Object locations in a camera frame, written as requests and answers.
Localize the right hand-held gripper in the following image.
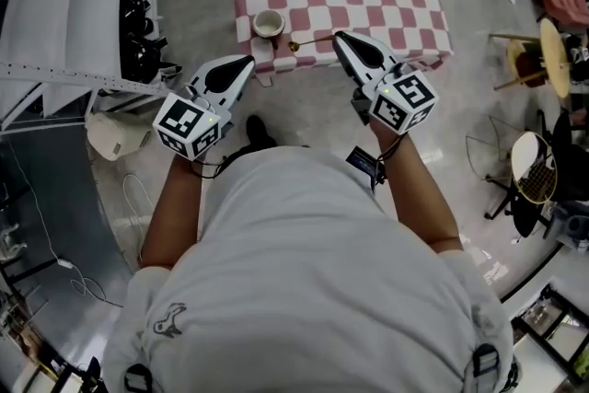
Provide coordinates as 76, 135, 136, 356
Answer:
332, 30, 440, 136

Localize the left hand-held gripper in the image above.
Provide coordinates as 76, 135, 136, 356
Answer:
152, 53, 258, 162

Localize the cream ceramic cup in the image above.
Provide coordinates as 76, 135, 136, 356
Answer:
251, 8, 286, 51

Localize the small gold spoon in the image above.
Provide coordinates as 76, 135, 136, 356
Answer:
287, 35, 337, 53

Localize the person's right forearm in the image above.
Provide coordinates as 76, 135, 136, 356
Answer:
371, 123, 464, 253

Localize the person's left forearm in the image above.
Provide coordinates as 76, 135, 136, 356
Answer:
140, 151, 208, 271

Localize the person's black shoe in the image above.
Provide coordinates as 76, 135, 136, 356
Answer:
246, 114, 279, 149

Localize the black helmet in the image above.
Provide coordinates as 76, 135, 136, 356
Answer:
119, 0, 156, 34
120, 34, 183, 84

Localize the black waist device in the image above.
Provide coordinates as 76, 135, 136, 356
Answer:
345, 145, 386, 185

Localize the cream trash bin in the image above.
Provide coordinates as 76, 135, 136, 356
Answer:
85, 110, 153, 162

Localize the white metal shelf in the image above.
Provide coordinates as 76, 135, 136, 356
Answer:
0, 0, 183, 134

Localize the yellow round table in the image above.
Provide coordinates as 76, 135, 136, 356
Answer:
538, 17, 572, 98

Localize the person's white shirt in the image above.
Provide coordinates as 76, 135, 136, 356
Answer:
103, 145, 515, 393

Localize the dark grey curved desk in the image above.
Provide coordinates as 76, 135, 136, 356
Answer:
0, 131, 139, 360

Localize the black office chair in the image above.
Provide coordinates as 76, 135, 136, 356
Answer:
482, 110, 589, 238

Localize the black framed window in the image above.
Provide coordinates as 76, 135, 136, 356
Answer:
510, 283, 589, 386

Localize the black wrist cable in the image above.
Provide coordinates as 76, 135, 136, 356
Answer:
191, 153, 232, 180
375, 141, 407, 165

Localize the white floor cable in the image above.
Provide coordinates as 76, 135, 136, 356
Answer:
121, 173, 157, 245

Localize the white gold wire chair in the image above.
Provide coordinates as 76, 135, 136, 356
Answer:
510, 131, 559, 204

